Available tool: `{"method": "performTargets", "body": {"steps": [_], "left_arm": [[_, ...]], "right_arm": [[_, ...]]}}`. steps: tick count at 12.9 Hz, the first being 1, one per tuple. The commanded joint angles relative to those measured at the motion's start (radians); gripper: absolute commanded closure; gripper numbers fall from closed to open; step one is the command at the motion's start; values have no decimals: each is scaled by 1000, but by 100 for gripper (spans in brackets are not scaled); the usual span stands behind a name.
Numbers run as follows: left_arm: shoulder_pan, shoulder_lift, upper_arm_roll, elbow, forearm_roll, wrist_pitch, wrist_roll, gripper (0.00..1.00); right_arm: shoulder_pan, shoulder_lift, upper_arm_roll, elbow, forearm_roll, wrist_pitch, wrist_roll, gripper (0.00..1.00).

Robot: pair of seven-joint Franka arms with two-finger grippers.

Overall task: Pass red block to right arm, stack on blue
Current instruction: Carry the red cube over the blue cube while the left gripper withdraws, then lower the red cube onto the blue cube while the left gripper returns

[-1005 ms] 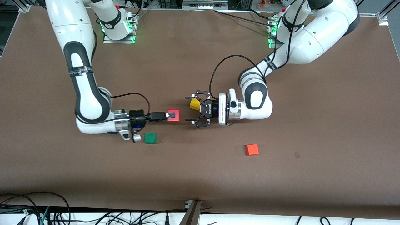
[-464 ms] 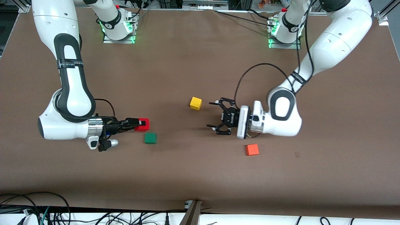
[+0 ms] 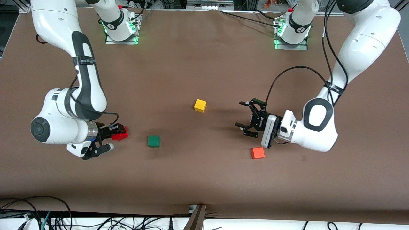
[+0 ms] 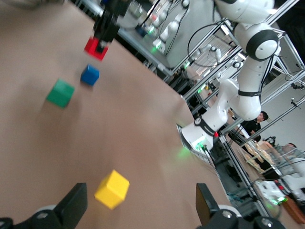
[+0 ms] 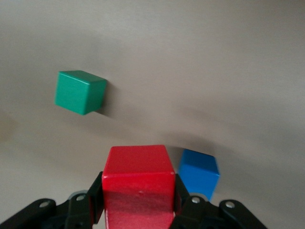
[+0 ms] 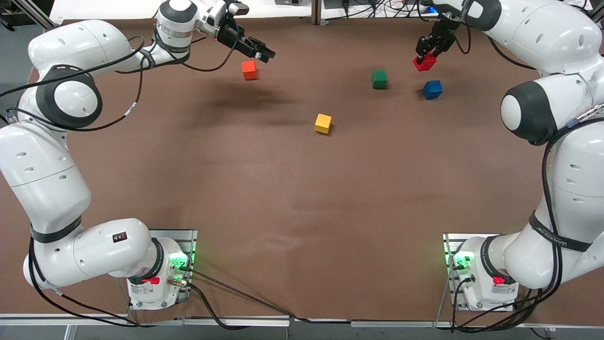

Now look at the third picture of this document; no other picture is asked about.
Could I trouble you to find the silver connector box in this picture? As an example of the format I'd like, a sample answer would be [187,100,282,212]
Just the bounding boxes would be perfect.
[187,0,234,11]

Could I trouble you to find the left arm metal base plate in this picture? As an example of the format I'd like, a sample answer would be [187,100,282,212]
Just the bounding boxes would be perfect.
[274,18,309,50]

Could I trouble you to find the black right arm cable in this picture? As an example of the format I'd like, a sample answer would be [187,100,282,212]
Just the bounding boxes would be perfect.
[35,32,119,128]

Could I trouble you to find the red wooden block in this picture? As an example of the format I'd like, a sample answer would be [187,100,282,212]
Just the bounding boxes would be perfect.
[112,126,128,141]

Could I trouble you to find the teal cable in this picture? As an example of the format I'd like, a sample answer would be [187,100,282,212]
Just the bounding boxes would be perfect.
[40,211,52,230]

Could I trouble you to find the black base cable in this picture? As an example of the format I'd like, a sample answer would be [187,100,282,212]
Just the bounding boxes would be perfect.
[126,0,154,24]

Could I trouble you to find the black left arm strap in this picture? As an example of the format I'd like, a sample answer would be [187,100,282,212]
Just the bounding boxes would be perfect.
[323,82,345,96]

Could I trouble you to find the black arm strap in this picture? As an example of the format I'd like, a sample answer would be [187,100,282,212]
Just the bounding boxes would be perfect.
[73,56,96,66]
[323,82,345,96]

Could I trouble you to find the black right arm strap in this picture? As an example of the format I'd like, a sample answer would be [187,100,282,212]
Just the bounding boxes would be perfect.
[73,56,96,66]

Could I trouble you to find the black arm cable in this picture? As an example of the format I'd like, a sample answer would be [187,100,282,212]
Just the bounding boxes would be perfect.
[35,32,119,128]
[265,0,349,107]

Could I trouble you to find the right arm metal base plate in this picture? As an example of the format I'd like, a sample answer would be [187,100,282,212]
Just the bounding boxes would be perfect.
[105,12,140,45]

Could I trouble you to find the black cable across table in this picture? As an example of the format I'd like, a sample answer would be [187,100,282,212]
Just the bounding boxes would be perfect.
[252,9,282,21]
[219,10,277,25]

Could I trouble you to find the black looping cable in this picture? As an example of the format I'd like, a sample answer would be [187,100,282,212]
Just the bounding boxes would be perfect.
[0,195,73,230]

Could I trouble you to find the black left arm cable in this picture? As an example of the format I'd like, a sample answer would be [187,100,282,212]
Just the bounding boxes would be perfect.
[265,0,349,107]

